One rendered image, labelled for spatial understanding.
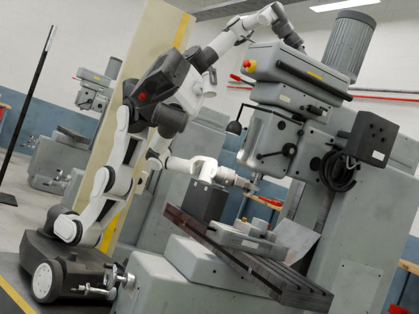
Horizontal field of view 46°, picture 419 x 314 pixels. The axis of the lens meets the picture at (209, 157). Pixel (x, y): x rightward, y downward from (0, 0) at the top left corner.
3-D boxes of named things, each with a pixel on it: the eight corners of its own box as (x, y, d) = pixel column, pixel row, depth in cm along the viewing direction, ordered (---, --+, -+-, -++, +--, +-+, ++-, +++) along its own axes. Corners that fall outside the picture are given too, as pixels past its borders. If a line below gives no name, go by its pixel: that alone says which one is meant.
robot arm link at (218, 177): (228, 165, 236) (206, 157, 235) (222, 186, 233) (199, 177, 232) (222, 171, 247) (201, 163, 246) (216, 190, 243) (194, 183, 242)
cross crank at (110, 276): (99, 293, 209) (108, 267, 209) (93, 283, 220) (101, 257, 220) (133, 299, 216) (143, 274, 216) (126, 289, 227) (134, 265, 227)
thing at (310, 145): (290, 177, 234) (309, 124, 234) (263, 167, 256) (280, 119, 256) (320, 187, 243) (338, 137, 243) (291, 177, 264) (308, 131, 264)
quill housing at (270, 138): (254, 171, 227) (277, 104, 227) (232, 162, 245) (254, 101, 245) (285, 182, 236) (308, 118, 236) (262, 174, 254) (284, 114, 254)
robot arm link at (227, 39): (245, 37, 268) (216, 63, 263) (231, 17, 264) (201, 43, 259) (255, 33, 257) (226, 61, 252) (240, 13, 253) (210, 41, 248)
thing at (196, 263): (189, 282, 214) (199, 256, 214) (161, 255, 245) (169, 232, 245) (280, 301, 237) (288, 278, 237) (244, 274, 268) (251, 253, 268)
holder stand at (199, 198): (202, 220, 266) (214, 185, 266) (179, 208, 283) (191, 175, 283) (218, 224, 274) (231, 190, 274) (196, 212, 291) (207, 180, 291)
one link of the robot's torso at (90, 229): (56, 233, 267) (98, 161, 257) (86, 238, 282) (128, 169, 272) (66, 252, 257) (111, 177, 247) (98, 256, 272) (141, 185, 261)
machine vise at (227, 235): (219, 244, 211) (227, 220, 211) (205, 234, 225) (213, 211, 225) (284, 261, 226) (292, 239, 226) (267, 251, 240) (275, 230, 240)
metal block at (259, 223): (255, 233, 223) (259, 220, 223) (249, 228, 228) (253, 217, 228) (264, 235, 225) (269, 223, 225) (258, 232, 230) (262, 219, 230)
